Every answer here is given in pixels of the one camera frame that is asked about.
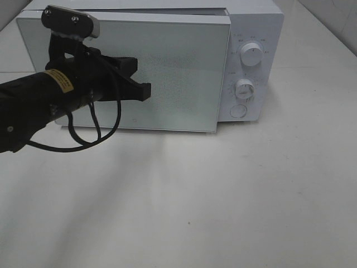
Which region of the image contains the white microwave oven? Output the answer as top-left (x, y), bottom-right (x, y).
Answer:
top-left (21, 0), bottom-right (286, 135)

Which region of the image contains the white round door button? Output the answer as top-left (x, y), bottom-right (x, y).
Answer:
top-left (230, 104), bottom-right (247, 118)

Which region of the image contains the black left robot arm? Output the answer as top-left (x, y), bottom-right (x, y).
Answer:
top-left (1, 34), bottom-right (151, 152)

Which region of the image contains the white microwave knob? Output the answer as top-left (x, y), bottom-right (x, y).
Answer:
top-left (234, 79), bottom-right (254, 99)
top-left (239, 41), bottom-right (263, 66)

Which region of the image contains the white microwave door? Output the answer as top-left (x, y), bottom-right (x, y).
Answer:
top-left (16, 11), bottom-right (231, 132)

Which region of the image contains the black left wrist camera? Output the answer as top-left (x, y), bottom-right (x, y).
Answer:
top-left (41, 5), bottom-right (100, 39)

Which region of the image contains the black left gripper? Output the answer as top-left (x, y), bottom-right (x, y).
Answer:
top-left (45, 35), bottom-right (151, 102)

